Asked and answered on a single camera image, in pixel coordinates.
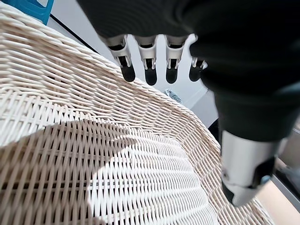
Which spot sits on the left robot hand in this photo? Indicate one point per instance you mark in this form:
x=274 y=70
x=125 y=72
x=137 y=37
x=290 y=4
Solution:
x=234 y=58

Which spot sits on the white washing machine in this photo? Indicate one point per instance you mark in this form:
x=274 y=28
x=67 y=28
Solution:
x=164 y=68

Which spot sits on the small grey label sticker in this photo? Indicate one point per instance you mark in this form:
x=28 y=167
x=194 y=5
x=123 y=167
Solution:
x=173 y=95

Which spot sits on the white woven wicker basket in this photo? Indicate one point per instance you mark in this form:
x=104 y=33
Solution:
x=93 y=145

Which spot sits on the blue plastic stool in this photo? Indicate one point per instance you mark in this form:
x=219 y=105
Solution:
x=30 y=8

